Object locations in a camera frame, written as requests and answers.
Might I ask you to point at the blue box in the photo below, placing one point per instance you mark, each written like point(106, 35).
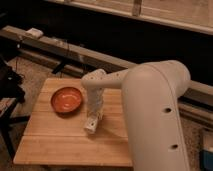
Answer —
point(206, 153)

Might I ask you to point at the orange ceramic bowl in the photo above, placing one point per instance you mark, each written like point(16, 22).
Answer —
point(66, 100)

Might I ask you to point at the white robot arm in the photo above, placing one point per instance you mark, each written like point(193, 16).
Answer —
point(149, 92)

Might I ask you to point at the long wooden beam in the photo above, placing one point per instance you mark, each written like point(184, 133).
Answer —
point(198, 92)

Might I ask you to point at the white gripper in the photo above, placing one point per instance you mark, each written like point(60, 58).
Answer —
point(95, 102)

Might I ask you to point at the white plastic bottle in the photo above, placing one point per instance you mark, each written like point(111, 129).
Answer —
point(91, 124)

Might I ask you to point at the small white box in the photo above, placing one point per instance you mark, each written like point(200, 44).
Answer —
point(34, 33)

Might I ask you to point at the wooden table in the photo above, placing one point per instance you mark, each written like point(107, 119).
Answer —
point(50, 139)

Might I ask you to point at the black chair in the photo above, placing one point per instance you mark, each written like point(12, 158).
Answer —
point(10, 88)

